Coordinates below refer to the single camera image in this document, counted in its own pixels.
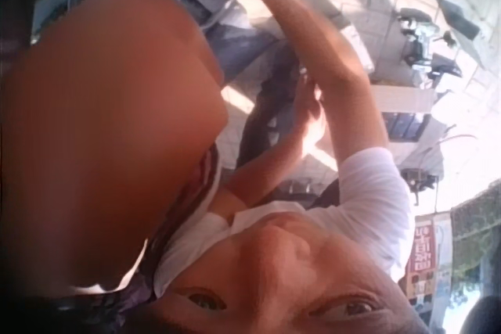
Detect person's left hand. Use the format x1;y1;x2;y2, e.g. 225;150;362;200
292;74;328;148

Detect person's legs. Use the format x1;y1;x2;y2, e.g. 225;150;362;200
234;38;310;178

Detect pale wooden plank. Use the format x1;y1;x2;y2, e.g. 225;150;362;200
370;83;437;113

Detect grey machine with black parts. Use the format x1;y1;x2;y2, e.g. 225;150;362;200
398;8;463;81

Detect black clamp tool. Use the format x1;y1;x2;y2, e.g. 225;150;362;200
402;168;436;199

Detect grey flat case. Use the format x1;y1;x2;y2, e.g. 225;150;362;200
436;0;483;40

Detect red printed carton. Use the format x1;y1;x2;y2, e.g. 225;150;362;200
402;215;437;300

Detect green net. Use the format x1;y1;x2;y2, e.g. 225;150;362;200
449;183;501;275

